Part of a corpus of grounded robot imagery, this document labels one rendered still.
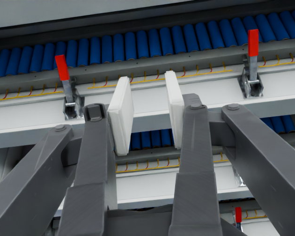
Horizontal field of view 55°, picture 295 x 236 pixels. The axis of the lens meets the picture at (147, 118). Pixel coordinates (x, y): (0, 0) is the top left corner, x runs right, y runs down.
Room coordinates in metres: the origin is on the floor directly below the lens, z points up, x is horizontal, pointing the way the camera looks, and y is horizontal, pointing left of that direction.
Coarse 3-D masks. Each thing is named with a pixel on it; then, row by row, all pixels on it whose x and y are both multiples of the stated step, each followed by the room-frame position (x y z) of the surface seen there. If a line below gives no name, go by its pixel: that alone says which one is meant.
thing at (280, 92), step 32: (224, 0) 0.50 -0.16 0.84; (256, 0) 0.50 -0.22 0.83; (0, 32) 0.53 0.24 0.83; (32, 32) 0.53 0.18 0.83; (288, 64) 0.39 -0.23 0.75; (0, 96) 0.43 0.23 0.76; (32, 96) 0.42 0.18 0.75; (96, 96) 0.39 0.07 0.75; (160, 96) 0.37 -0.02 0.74; (224, 96) 0.35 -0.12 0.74; (288, 96) 0.33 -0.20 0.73; (0, 128) 0.37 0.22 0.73; (32, 128) 0.36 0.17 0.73; (160, 128) 0.36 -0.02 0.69
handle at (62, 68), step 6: (60, 60) 0.38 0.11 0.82; (60, 66) 0.38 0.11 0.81; (66, 66) 0.38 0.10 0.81; (60, 72) 0.38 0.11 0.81; (66, 72) 0.38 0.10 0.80; (60, 78) 0.37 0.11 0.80; (66, 78) 0.37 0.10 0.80; (66, 84) 0.37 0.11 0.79; (66, 90) 0.37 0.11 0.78; (66, 96) 0.37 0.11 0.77; (72, 96) 0.37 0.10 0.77; (72, 102) 0.37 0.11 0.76
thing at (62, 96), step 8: (240, 72) 0.38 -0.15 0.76; (264, 72) 0.38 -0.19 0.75; (272, 72) 0.38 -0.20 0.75; (184, 80) 0.39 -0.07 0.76; (192, 80) 0.38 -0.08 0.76; (200, 80) 0.38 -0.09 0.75; (208, 80) 0.38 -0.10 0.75; (112, 88) 0.40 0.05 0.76; (136, 88) 0.39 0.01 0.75; (144, 88) 0.39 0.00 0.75; (48, 96) 0.40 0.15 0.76; (56, 96) 0.40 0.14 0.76; (64, 96) 0.40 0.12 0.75; (0, 104) 0.41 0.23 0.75; (8, 104) 0.41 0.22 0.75; (16, 104) 0.41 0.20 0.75
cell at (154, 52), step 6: (150, 30) 0.49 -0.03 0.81; (156, 30) 0.49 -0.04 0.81; (150, 36) 0.47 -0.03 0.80; (156, 36) 0.47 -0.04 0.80; (150, 42) 0.46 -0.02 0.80; (156, 42) 0.46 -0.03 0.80; (150, 48) 0.45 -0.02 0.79; (156, 48) 0.44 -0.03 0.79; (150, 54) 0.44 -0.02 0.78; (156, 54) 0.43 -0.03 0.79
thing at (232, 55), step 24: (240, 48) 0.41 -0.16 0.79; (264, 48) 0.40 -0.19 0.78; (288, 48) 0.39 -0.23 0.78; (48, 72) 0.43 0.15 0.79; (72, 72) 0.42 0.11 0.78; (96, 72) 0.41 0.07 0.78; (120, 72) 0.41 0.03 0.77; (144, 72) 0.41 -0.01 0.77; (216, 72) 0.39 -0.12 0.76; (24, 96) 0.41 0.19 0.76
